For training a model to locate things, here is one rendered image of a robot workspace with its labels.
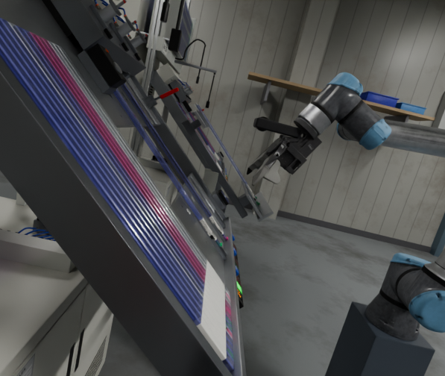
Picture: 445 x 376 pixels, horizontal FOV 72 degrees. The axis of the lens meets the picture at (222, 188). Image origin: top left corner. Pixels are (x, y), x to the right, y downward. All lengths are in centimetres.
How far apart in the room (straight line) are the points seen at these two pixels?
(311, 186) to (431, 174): 155
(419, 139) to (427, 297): 41
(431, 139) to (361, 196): 354
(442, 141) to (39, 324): 102
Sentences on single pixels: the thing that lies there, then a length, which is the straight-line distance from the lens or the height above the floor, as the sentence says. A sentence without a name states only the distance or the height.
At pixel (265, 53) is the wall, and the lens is 418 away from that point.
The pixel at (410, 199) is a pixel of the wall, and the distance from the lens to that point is 481.
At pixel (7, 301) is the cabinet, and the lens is 72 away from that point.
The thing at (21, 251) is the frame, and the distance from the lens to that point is 83.
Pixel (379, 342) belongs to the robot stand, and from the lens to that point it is 109.
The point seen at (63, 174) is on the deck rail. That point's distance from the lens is 34.
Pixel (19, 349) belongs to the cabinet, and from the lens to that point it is 62.
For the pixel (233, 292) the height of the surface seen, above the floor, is 73.
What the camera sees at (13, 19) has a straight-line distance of 54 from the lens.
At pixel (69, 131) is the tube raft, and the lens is 39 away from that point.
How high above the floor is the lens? 103
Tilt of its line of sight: 12 degrees down
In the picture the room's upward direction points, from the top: 14 degrees clockwise
